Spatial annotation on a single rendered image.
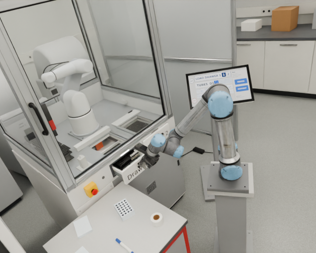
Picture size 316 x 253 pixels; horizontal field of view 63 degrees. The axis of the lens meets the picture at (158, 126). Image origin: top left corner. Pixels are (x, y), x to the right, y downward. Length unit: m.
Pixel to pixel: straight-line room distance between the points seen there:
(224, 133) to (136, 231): 0.74
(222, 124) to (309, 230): 1.45
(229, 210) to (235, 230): 0.21
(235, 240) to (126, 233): 0.89
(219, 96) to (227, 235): 1.16
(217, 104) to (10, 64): 0.97
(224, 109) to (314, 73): 2.97
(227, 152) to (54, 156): 0.95
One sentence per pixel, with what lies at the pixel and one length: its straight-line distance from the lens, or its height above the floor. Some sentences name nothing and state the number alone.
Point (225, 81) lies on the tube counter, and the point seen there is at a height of 1.11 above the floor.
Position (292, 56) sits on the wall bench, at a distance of 4.13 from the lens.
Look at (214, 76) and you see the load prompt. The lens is 2.23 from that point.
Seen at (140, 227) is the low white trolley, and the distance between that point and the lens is 1.59.
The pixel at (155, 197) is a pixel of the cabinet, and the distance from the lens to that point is 2.30.
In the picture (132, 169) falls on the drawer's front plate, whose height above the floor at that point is 0.89.
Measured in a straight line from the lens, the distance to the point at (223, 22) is 2.85.
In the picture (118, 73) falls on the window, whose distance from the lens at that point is 1.68.
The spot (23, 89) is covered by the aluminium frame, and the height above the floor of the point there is 1.62.
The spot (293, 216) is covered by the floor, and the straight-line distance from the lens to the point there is 2.62.
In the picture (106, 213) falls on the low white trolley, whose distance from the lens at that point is 1.73.
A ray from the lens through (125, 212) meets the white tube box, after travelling 1.64.
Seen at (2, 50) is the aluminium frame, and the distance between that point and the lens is 1.35.
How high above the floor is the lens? 1.99
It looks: 31 degrees down
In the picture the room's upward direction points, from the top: 12 degrees counter-clockwise
